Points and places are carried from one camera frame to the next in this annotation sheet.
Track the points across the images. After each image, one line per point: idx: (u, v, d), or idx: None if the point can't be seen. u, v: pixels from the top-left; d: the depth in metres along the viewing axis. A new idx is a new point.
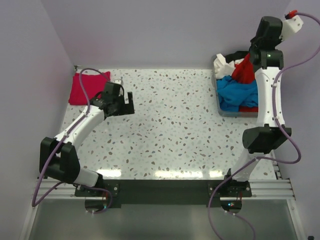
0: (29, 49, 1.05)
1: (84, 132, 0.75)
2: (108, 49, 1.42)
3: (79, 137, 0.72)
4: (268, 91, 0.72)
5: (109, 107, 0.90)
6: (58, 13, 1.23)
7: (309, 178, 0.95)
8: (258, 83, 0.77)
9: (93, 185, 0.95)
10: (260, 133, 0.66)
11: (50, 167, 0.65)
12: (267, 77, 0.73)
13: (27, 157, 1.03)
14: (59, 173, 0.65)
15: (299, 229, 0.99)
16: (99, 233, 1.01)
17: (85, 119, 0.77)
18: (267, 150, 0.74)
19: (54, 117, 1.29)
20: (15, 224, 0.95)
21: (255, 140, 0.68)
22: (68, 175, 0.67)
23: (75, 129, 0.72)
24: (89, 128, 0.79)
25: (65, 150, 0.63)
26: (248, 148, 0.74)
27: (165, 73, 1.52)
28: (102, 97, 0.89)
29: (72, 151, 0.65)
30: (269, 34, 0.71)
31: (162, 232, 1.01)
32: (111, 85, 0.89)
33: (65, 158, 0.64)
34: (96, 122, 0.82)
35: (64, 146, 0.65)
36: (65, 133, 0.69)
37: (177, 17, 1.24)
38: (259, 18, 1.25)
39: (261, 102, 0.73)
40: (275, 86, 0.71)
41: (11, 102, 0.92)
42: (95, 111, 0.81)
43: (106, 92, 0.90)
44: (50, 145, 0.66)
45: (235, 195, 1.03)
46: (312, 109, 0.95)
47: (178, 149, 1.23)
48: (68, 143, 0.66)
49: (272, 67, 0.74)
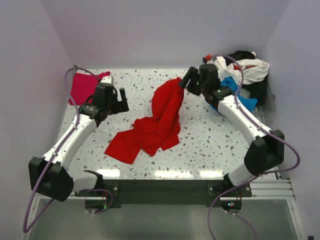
0: (29, 51, 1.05)
1: (75, 146, 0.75)
2: (107, 49, 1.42)
3: (70, 151, 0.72)
4: (238, 113, 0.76)
5: (103, 113, 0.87)
6: (57, 14, 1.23)
7: (309, 179, 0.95)
8: (226, 114, 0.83)
9: (93, 186, 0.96)
10: (257, 146, 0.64)
11: (42, 186, 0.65)
12: (230, 103, 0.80)
13: (27, 159, 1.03)
14: (51, 191, 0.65)
15: (299, 229, 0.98)
16: (100, 233, 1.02)
17: (75, 133, 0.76)
18: (274, 161, 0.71)
19: (54, 118, 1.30)
20: (16, 224, 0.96)
21: (259, 156, 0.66)
22: (60, 193, 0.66)
23: (65, 146, 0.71)
24: (80, 142, 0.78)
25: (55, 171, 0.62)
26: (257, 170, 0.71)
27: (165, 73, 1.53)
28: (94, 102, 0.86)
29: (62, 171, 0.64)
30: (212, 76, 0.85)
31: (162, 232, 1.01)
32: (102, 89, 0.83)
33: (56, 179, 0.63)
34: (87, 133, 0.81)
35: (53, 166, 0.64)
36: (53, 152, 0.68)
37: (177, 17, 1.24)
38: (260, 18, 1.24)
39: (240, 126, 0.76)
40: (239, 105, 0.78)
41: (12, 102, 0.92)
42: (85, 121, 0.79)
43: (98, 96, 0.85)
44: (40, 164, 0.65)
45: (235, 195, 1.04)
46: (310, 110, 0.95)
47: (178, 149, 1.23)
48: (57, 163, 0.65)
49: (228, 97, 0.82)
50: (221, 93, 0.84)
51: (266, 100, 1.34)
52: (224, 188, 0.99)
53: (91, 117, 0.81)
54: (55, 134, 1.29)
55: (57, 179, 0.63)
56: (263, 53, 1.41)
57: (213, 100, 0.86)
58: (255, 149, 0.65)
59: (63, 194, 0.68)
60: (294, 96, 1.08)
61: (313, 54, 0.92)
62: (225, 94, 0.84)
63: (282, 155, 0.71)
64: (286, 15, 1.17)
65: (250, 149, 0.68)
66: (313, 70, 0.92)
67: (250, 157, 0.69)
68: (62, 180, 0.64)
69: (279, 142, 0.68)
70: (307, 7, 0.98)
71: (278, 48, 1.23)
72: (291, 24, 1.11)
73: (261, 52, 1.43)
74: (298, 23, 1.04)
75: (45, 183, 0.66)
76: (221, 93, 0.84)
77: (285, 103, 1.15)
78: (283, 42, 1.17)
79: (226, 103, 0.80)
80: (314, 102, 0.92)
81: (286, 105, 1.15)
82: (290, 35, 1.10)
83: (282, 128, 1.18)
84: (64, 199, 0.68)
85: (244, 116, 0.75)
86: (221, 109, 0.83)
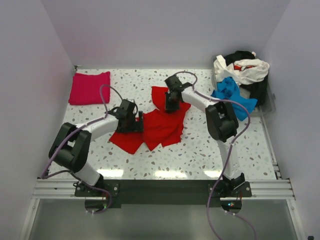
0: (29, 51, 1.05)
1: (99, 130, 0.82)
2: (107, 49, 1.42)
3: (95, 131, 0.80)
4: (194, 96, 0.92)
5: (122, 121, 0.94)
6: (57, 14, 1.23)
7: (309, 179, 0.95)
8: (190, 101, 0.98)
9: (93, 184, 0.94)
10: (206, 109, 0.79)
11: (62, 152, 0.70)
12: (189, 91, 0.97)
13: (27, 159, 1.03)
14: (69, 159, 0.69)
15: (298, 229, 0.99)
16: (100, 233, 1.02)
17: (102, 121, 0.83)
18: (231, 125, 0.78)
19: (54, 118, 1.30)
20: (16, 224, 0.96)
21: (214, 120, 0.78)
22: (76, 163, 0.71)
23: (94, 124, 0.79)
24: (102, 131, 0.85)
25: (82, 136, 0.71)
26: (220, 136, 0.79)
27: (165, 73, 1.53)
28: (117, 111, 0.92)
29: (88, 138, 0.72)
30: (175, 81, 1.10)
31: (162, 231, 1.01)
32: (127, 103, 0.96)
33: (79, 143, 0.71)
34: (109, 128, 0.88)
35: (81, 132, 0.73)
36: (85, 123, 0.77)
37: (177, 18, 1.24)
38: (260, 18, 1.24)
39: (199, 105, 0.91)
40: (196, 90, 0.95)
41: (11, 102, 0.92)
42: (112, 117, 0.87)
43: (122, 108, 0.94)
44: (69, 129, 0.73)
45: (235, 196, 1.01)
46: (310, 110, 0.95)
47: (178, 149, 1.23)
48: (86, 131, 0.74)
49: (187, 88, 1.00)
50: (182, 87, 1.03)
51: (266, 100, 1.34)
52: (225, 190, 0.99)
53: (116, 118, 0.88)
54: (54, 135, 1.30)
55: (81, 143, 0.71)
56: (263, 53, 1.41)
57: (178, 94, 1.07)
58: (208, 114, 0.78)
59: (76, 166, 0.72)
60: (293, 96, 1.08)
61: (313, 54, 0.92)
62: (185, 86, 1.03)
63: (236, 118, 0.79)
64: (286, 15, 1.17)
65: (208, 118, 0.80)
66: (314, 71, 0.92)
67: (211, 127, 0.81)
68: (83, 148, 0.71)
69: (227, 105, 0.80)
70: (307, 8, 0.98)
71: (278, 48, 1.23)
72: (291, 24, 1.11)
73: (261, 52, 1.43)
74: (298, 24, 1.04)
75: (63, 151, 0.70)
76: (182, 87, 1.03)
77: (284, 103, 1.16)
78: (283, 43, 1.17)
79: (186, 91, 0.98)
80: (314, 103, 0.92)
81: (285, 105, 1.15)
82: (290, 35, 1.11)
83: (282, 128, 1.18)
84: (75, 171, 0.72)
85: (199, 96, 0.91)
86: (185, 98, 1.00)
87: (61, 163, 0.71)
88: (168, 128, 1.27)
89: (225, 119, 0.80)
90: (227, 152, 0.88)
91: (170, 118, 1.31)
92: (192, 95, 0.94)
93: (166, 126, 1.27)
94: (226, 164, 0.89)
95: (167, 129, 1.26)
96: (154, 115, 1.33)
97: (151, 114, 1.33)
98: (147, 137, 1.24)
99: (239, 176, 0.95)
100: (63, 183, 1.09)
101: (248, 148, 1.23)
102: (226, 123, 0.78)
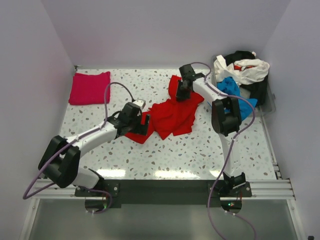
0: (29, 51, 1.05)
1: (94, 142, 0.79)
2: (107, 49, 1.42)
3: (88, 145, 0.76)
4: (205, 88, 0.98)
5: (123, 129, 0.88)
6: (57, 14, 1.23)
7: (309, 179, 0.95)
8: (199, 91, 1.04)
9: (91, 187, 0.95)
10: (213, 102, 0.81)
11: (51, 167, 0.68)
12: (200, 82, 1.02)
13: (27, 159, 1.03)
14: (56, 175, 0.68)
15: (299, 229, 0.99)
16: (100, 233, 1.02)
17: (98, 132, 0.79)
18: (234, 122, 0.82)
19: (54, 118, 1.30)
20: (16, 224, 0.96)
21: (218, 114, 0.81)
22: (63, 179, 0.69)
23: (86, 137, 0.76)
24: (99, 142, 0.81)
25: (70, 153, 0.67)
26: (221, 130, 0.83)
27: (165, 73, 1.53)
28: (119, 117, 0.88)
29: (76, 156, 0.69)
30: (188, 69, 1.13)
31: (162, 231, 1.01)
32: (130, 108, 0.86)
33: (67, 161, 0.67)
34: (107, 137, 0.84)
35: (70, 149, 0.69)
36: (76, 137, 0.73)
37: (177, 17, 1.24)
38: (260, 18, 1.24)
39: (208, 97, 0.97)
40: (207, 81, 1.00)
41: (11, 102, 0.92)
42: (110, 127, 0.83)
43: (124, 113, 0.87)
44: (60, 143, 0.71)
45: (235, 195, 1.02)
46: (310, 110, 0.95)
47: (178, 149, 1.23)
48: (75, 146, 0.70)
49: (199, 78, 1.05)
50: (195, 77, 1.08)
51: (267, 100, 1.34)
52: (225, 188, 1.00)
53: (114, 127, 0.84)
54: (54, 134, 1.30)
55: (68, 161, 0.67)
56: (263, 53, 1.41)
57: (189, 84, 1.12)
58: (214, 108, 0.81)
59: (64, 181, 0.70)
60: (294, 96, 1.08)
61: (314, 54, 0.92)
62: (197, 76, 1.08)
63: (240, 116, 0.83)
64: (286, 15, 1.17)
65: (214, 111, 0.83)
66: (314, 71, 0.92)
67: (214, 119, 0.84)
68: (71, 165, 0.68)
69: (233, 102, 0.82)
70: (307, 8, 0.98)
71: (278, 48, 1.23)
72: (291, 24, 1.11)
73: (261, 52, 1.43)
74: (298, 24, 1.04)
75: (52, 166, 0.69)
76: (195, 76, 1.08)
77: (284, 103, 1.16)
78: (283, 43, 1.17)
79: (197, 82, 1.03)
80: (314, 103, 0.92)
81: (286, 105, 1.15)
82: (290, 35, 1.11)
83: (282, 128, 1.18)
84: (63, 186, 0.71)
85: (210, 89, 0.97)
86: (196, 88, 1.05)
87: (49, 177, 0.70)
88: (181, 118, 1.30)
89: (229, 115, 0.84)
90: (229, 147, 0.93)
91: (183, 108, 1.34)
92: (202, 86, 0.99)
93: (178, 115, 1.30)
94: (227, 158, 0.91)
95: (179, 118, 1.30)
96: (165, 105, 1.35)
97: (163, 104, 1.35)
98: (159, 125, 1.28)
99: (239, 175, 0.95)
100: None
101: (248, 148, 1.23)
102: (229, 119, 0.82)
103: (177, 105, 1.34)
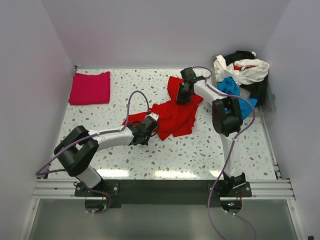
0: (29, 52, 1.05)
1: (110, 142, 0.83)
2: (107, 48, 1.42)
3: (106, 142, 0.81)
4: (205, 90, 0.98)
5: (138, 138, 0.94)
6: (56, 14, 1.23)
7: (309, 179, 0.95)
8: (200, 92, 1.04)
9: (91, 187, 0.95)
10: (213, 102, 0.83)
11: (65, 154, 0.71)
12: (200, 84, 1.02)
13: (27, 159, 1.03)
14: (69, 163, 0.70)
15: (299, 229, 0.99)
16: (100, 233, 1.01)
17: (117, 133, 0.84)
18: (236, 122, 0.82)
19: (54, 118, 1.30)
20: (16, 224, 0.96)
21: (219, 114, 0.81)
22: (75, 168, 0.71)
23: (106, 134, 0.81)
24: (114, 143, 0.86)
25: (89, 145, 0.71)
26: (222, 130, 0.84)
27: (165, 73, 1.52)
28: (137, 126, 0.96)
29: (94, 149, 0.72)
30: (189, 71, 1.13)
31: (162, 231, 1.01)
32: (150, 121, 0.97)
33: (84, 151, 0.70)
34: (122, 141, 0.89)
35: (90, 141, 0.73)
36: (97, 131, 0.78)
37: (177, 17, 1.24)
38: (260, 18, 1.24)
39: (208, 98, 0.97)
40: (207, 83, 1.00)
41: (11, 102, 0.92)
42: (128, 132, 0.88)
43: (143, 124, 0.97)
44: (81, 133, 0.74)
45: (235, 195, 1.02)
46: (310, 110, 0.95)
47: (178, 149, 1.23)
48: (94, 140, 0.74)
49: (200, 81, 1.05)
50: (195, 80, 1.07)
51: (266, 100, 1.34)
52: (225, 189, 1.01)
53: (132, 134, 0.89)
54: (55, 134, 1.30)
55: (85, 152, 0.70)
56: (263, 53, 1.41)
57: (190, 86, 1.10)
58: (214, 107, 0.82)
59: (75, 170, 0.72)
60: (293, 96, 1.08)
61: (314, 54, 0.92)
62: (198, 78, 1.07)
63: (241, 115, 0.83)
64: (286, 15, 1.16)
65: (214, 111, 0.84)
66: (314, 71, 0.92)
67: (216, 119, 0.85)
68: (86, 157, 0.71)
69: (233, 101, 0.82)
70: (307, 7, 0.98)
71: (278, 48, 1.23)
72: (291, 24, 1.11)
73: (261, 52, 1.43)
74: (298, 24, 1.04)
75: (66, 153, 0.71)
76: (195, 79, 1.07)
77: (284, 103, 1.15)
78: (284, 42, 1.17)
79: (197, 84, 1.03)
80: (314, 103, 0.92)
81: (286, 105, 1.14)
82: (290, 35, 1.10)
83: (282, 127, 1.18)
84: (72, 175, 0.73)
85: (210, 90, 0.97)
86: (196, 90, 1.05)
87: (61, 163, 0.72)
88: (181, 118, 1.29)
89: (230, 114, 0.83)
90: (229, 147, 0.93)
91: (183, 108, 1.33)
92: (202, 87, 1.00)
93: (178, 116, 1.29)
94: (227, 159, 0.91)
95: (179, 120, 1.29)
96: (165, 106, 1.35)
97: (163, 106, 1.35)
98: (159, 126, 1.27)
99: (239, 175, 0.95)
100: (63, 183, 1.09)
101: (248, 148, 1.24)
102: (230, 118, 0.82)
103: (177, 106, 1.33)
